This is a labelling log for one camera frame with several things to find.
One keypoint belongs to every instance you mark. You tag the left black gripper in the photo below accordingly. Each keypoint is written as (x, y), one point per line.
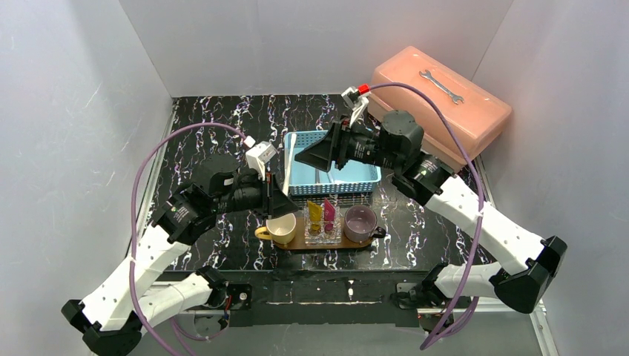
(268, 195)

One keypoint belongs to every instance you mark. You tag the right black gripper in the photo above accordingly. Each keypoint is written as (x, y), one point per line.
(338, 147)

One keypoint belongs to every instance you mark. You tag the cream yellow mug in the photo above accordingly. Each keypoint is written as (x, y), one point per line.
(279, 230)

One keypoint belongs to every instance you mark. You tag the yellow toothpaste tube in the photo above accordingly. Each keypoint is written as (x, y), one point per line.
(315, 217)

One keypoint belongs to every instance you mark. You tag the light blue plastic basket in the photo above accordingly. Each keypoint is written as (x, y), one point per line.
(355, 177)

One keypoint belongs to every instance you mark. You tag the brown wooden oval tray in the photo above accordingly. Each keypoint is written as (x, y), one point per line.
(299, 243)

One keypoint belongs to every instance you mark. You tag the clear plastic package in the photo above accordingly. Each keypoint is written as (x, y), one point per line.
(323, 239)

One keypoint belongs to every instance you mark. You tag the pink toothpaste tube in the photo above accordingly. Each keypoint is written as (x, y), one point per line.
(329, 215)

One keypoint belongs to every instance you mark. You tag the purple translucent cup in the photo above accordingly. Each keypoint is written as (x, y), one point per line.
(361, 224)

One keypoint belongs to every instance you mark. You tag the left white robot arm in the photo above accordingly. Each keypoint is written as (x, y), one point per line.
(114, 317)

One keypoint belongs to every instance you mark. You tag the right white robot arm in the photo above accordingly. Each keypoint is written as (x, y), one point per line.
(524, 264)

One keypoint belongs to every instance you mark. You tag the silver open-end wrench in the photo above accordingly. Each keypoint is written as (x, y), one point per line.
(454, 97)

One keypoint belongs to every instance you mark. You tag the pink plastic toolbox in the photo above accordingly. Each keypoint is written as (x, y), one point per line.
(476, 122)

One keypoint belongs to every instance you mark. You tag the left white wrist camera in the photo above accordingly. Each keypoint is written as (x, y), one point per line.
(258, 155)

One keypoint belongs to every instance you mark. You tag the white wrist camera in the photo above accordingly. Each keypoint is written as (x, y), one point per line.
(357, 99)
(258, 155)

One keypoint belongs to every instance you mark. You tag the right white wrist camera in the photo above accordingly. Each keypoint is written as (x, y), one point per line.
(357, 99)

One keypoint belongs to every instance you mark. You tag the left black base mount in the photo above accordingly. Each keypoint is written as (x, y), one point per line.
(235, 296)

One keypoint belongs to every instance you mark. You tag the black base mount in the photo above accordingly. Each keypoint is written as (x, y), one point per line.
(235, 296)
(410, 296)

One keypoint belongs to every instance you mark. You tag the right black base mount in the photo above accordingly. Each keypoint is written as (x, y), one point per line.
(410, 296)

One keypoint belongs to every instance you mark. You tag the aluminium frame rail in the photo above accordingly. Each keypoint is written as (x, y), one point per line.
(281, 297)

